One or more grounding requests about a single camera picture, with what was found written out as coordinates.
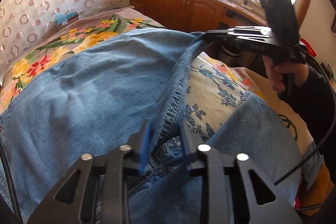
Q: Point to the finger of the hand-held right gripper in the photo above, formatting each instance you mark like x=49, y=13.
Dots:
x=252, y=29
x=218, y=37

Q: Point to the long wooden cabinet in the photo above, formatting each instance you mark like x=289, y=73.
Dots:
x=173, y=3

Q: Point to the person's worn blue jeans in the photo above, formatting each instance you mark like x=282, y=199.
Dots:
x=315, y=169

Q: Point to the person's right forearm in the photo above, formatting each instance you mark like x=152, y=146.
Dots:
x=315, y=98

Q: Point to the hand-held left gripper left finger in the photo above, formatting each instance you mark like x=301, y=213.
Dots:
x=145, y=150

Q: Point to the white power strip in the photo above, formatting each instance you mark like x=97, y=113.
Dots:
x=244, y=7

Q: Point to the red paper decoration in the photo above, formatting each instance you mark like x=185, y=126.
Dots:
x=311, y=49

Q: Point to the colourful floral blanket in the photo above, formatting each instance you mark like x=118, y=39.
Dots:
x=52, y=56

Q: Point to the box with teal cloth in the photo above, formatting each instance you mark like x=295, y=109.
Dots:
x=67, y=19

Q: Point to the person's right hand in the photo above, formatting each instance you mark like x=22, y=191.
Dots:
x=275, y=79

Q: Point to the light blue denim pants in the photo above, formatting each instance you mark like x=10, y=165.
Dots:
x=92, y=82

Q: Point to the metal trash bin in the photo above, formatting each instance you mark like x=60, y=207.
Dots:
x=228, y=53

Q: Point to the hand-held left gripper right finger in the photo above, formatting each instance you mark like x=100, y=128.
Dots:
x=187, y=150

